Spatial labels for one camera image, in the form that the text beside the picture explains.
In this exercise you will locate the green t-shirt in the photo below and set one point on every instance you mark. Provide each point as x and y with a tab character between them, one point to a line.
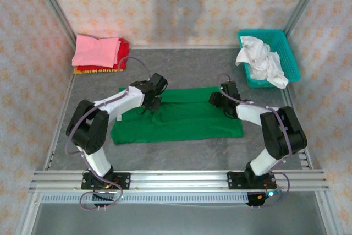
178	125

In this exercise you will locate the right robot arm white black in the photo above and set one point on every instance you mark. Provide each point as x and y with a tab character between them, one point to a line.
247	112

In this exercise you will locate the stack of folded clothes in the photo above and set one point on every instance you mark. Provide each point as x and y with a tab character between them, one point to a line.
124	53

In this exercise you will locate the white crumpled t-shirt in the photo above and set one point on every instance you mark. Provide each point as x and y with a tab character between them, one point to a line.
275	70
253	48

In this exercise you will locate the folded yellow printed t-shirt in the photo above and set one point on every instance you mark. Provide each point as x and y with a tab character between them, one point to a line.
82	72

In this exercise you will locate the folded pink t-shirt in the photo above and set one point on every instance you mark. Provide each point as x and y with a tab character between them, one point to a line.
93	50

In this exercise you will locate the teal plastic laundry basket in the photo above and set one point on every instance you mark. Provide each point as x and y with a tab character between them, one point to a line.
288	50

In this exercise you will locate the base controller board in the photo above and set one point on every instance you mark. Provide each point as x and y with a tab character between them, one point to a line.
261	197
108	192

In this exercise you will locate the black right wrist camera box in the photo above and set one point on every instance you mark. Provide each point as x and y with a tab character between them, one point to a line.
229	89

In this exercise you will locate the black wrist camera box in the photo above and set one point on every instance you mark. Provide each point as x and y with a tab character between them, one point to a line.
159	81
229	89

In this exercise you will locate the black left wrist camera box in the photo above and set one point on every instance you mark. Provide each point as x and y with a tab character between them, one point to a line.
159	81

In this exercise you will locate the aluminium mounting rail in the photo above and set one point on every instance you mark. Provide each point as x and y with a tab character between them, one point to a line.
178	181

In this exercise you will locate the aluminium frame post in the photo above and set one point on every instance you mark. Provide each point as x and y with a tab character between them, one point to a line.
302	1
55	6

